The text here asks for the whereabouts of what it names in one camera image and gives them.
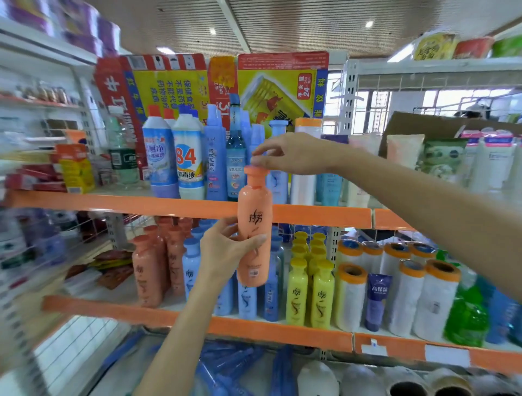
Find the person's right hand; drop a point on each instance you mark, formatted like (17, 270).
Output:
(304, 153)

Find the person's left hand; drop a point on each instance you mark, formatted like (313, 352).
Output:
(216, 257)

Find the person's left thumb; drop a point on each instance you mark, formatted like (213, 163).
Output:
(249, 246)

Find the person's right thumb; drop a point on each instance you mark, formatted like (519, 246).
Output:
(270, 162)

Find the orange shampoo bottle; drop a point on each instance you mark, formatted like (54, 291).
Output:
(255, 196)

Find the person's left forearm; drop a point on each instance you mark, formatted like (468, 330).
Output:
(179, 346)

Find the person's right forearm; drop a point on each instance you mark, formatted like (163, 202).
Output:
(428, 212)

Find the light blue shampoo bottle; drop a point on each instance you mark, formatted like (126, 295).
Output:
(279, 183)

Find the clear blue glass bottle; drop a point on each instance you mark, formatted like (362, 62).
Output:
(235, 155)

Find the white bottle orange cap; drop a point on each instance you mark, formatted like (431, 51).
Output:
(304, 189)

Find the tall blue plastic bottle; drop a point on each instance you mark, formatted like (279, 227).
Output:
(215, 163)

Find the group of blue bottles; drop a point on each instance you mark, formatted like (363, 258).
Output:
(269, 298)

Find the teal tube purple cap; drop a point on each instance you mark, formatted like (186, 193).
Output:
(330, 189)

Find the group of yellow bottles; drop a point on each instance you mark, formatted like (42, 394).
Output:
(297, 298)

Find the yellow drink carton red top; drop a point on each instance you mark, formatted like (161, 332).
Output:
(281, 85)

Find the white disinfectant bottle blue cap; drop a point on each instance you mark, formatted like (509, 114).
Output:
(189, 159)

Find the white cosmetic tube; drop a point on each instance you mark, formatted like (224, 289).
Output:
(359, 191)

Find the narrow red drink carton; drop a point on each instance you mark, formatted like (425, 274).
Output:
(222, 81)

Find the row of orange bottles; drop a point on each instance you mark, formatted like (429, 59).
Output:
(147, 273)

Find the white blue cleaner bottle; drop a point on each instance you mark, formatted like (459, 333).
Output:
(160, 159)

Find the pile of blue packaged items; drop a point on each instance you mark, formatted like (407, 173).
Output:
(236, 367)

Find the large red yellow drink carton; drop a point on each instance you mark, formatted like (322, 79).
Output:
(171, 87)

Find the cream cosmetic tube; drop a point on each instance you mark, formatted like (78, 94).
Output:
(404, 151)

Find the purple cosmetic tube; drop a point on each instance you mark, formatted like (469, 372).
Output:
(377, 302)

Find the pile of snack packets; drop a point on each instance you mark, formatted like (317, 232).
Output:
(108, 269)

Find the clear water bottle green label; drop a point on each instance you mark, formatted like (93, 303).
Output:
(122, 159)

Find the brown cardboard box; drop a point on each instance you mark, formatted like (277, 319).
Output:
(420, 124)

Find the small white price label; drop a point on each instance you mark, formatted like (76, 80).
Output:
(374, 349)

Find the group of masking film rolls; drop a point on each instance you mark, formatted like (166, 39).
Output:
(408, 293)

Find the white metal shelf rack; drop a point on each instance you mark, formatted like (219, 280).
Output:
(408, 67)

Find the green wipes packet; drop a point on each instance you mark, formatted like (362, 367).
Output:
(442, 159)

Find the stack of yellow orange boxes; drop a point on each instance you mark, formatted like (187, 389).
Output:
(75, 167)

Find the yellow tissue pack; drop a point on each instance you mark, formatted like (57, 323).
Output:
(435, 47)

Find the row of white tape rolls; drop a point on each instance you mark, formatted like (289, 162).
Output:
(408, 383)

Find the stack of red boxes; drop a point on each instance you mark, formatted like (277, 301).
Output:
(36, 179)

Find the row of white pink-label bottles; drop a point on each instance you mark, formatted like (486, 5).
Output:
(493, 163)

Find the wide white price label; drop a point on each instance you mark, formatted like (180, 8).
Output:
(447, 356)

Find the green detergent bottle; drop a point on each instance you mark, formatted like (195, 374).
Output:
(467, 318)

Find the red tissue pack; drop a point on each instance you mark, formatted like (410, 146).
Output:
(473, 48)

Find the row of small jars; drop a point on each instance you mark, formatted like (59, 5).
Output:
(47, 94)

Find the pile of purple tissue packs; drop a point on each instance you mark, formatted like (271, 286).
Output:
(77, 24)

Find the blue detergent bottle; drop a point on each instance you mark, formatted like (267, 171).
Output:
(501, 318)

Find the green tissue pack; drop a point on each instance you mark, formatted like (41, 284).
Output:
(507, 46)

